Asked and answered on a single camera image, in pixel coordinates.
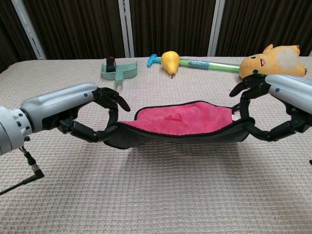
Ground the black toy with red cap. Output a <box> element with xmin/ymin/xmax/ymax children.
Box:
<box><xmin>105</xmin><ymin>56</ymin><xmax>117</xmax><ymax>73</ymax></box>

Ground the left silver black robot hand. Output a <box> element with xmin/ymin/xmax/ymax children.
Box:
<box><xmin>19</xmin><ymin>82</ymin><xmax>132</xmax><ymax>144</ymax></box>

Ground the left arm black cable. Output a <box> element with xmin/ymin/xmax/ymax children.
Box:
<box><xmin>0</xmin><ymin>145</ymin><xmax>45</xmax><ymax>195</ymax></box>

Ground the yellow plush toy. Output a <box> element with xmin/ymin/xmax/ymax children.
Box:
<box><xmin>238</xmin><ymin>43</ymin><xmax>307</xmax><ymax>80</ymax></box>

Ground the green and blue toy pump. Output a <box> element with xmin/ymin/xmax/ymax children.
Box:
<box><xmin>146</xmin><ymin>54</ymin><xmax>242</xmax><ymax>74</ymax></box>

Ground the yellow pear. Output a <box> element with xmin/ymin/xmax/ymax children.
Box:
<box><xmin>161</xmin><ymin>50</ymin><xmax>181</xmax><ymax>79</ymax></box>

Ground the white metal frame post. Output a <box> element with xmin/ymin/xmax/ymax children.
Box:
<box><xmin>117</xmin><ymin>0</ymin><xmax>135</xmax><ymax>58</ymax></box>
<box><xmin>11</xmin><ymin>0</ymin><xmax>47</xmax><ymax>60</ymax></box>
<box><xmin>207</xmin><ymin>0</ymin><xmax>226</xmax><ymax>57</ymax></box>

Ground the beige woven tablecloth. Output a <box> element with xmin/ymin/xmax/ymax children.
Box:
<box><xmin>0</xmin><ymin>56</ymin><xmax>312</xmax><ymax>234</ymax></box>

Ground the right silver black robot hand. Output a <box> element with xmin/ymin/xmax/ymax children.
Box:
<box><xmin>229</xmin><ymin>74</ymin><xmax>312</xmax><ymax>142</ymax></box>

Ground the pink and grey cloth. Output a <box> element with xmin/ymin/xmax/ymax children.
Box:
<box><xmin>103</xmin><ymin>100</ymin><xmax>255</xmax><ymax>150</ymax></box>

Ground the teal plastic dustpan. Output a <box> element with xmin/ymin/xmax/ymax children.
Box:
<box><xmin>101</xmin><ymin>60</ymin><xmax>139</xmax><ymax>84</ymax></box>

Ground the dark brown curtain panel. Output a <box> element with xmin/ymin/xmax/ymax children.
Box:
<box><xmin>23</xmin><ymin>0</ymin><xmax>126</xmax><ymax>60</ymax></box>
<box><xmin>215</xmin><ymin>0</ymin><xmax>312</xmax><ymax>57</ymax></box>
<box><xmin>0</xmin><ymin>0</ymin><xmax>39</xmax><ymax>74</ymax></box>
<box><xmin>129</xmin><ymin>0</ymin><xmax>216</xmax><ymax>58</ymax></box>

